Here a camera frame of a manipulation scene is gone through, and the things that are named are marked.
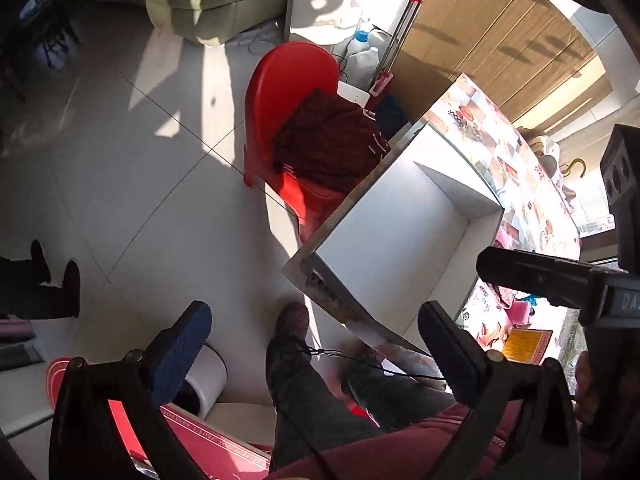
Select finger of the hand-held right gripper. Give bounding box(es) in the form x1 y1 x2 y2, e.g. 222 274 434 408
476 246 598 307

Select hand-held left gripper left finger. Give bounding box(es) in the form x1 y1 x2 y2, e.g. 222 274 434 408
48 301 213 480

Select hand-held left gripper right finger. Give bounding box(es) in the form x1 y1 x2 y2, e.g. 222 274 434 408
417 301 582 480

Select white cardboard box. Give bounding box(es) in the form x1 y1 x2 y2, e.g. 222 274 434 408
281 121 506 356

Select person's right hand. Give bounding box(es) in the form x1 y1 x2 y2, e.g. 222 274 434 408
573 350 595 424

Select pink sponge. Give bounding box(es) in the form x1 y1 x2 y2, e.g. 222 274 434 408
505 300 536 326

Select printed carton yellow label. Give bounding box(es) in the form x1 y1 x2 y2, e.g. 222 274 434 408
450 280 556 366

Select red printed mat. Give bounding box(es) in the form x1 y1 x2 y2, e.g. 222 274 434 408
45 357 273 480

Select person's red clothing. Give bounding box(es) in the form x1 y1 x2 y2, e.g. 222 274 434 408
270 402 531 480

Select dark knit slipper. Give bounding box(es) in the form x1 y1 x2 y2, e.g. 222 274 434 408
275 302 311 341

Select table with patterned tablecloth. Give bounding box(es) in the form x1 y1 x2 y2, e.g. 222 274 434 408
345 72 583 391

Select person's grey trousers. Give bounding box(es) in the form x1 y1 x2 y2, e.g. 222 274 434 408
265 335 451 471

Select dark red garment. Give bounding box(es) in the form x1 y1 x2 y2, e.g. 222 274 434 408
272 88 392 196

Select white cardboard piece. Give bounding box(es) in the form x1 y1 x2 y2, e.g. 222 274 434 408
337 81 373 108

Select white plastic jug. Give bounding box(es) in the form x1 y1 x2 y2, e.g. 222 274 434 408
345 46 383 92

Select red metal stand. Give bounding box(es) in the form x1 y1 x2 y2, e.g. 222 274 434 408
367 0 438 98

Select white jug blue cap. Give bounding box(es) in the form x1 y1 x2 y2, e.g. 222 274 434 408
350 30 391 53

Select red plastic chair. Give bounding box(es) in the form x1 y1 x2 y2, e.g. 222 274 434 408
243 41 381 231

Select green sofa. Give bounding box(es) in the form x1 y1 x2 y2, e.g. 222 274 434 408
139 0 290 47

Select dark wooden table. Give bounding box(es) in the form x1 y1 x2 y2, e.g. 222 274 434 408
0 0 86 101

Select black cord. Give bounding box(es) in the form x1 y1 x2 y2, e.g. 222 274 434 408
295 337 446 383

